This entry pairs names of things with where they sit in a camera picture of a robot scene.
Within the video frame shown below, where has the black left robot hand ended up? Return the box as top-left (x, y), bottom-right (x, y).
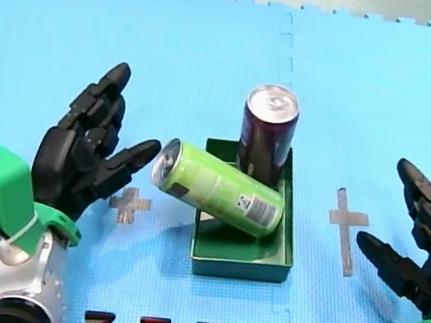
top-left (24, 51), bottom-right (174, 235)

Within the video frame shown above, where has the shallow green tray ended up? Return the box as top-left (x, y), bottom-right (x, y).
top-left (186, 135), bottom-right (311, 289)

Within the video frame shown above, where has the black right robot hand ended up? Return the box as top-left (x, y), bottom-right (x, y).
top-left (345, 153), bottom-right (431, 321)

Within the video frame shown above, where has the dark purple drink can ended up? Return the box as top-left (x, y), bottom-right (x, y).
top-left (232, 80), bottom-right (304, 192)

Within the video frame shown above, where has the green drink can dark band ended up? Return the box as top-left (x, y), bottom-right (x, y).
top-left (144, 135), bottom-right (293, 242)

